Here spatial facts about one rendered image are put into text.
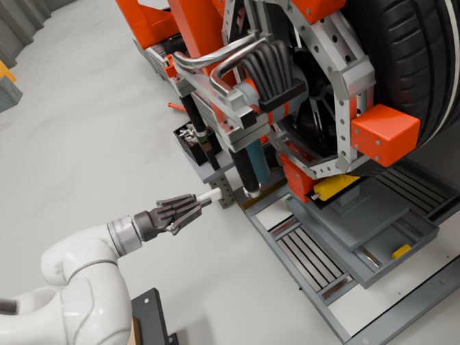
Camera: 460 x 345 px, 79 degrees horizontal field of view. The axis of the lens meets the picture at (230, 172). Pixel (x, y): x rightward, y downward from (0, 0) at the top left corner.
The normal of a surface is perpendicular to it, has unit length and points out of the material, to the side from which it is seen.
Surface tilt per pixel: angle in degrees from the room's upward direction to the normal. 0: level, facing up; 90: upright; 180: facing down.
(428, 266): 0
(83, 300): 26
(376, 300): 0
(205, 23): 90
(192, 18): 90
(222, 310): 0
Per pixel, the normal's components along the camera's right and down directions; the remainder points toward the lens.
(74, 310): 0.17, -0.58
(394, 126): -0.31, -0.68
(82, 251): 0.04, -0.73
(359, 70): 0.09, -0.11
